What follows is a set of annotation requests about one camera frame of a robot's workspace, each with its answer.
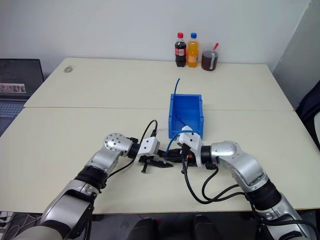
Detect grey partition panel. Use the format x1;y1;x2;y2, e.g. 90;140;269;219
271;0;320;111

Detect clear cup of dark liquid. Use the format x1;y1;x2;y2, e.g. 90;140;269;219
200;42;220;72

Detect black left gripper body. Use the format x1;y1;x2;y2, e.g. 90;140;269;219
139;149;166;165

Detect orange soda bottle blue cap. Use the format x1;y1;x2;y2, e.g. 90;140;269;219
186;32;200;69

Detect black chair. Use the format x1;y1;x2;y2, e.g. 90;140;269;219
295;79;320;153

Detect cola bottle red cap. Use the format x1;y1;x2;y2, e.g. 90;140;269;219
174;31;188;68

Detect dark grey laptop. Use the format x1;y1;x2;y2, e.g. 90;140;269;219
0;58;45;138

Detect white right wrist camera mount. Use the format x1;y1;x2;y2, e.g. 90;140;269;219
176;125;205;169

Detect blue plastic storage bin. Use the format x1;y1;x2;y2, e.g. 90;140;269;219
167;93;206;140

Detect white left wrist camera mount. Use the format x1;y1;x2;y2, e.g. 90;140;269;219
134;136;161;164

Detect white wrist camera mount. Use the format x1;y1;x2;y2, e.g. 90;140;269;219
134;136;161;164
176;125;205;169

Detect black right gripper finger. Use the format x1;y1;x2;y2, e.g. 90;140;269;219
164;155;184;164
163;148;183;158

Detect dark rounded shape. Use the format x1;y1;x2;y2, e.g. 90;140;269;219
130;216;159;240
193;213;221;240

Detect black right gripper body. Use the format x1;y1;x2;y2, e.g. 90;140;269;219
178;146;199;169

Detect white power strip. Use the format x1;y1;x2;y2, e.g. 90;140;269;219
0;211;11;228

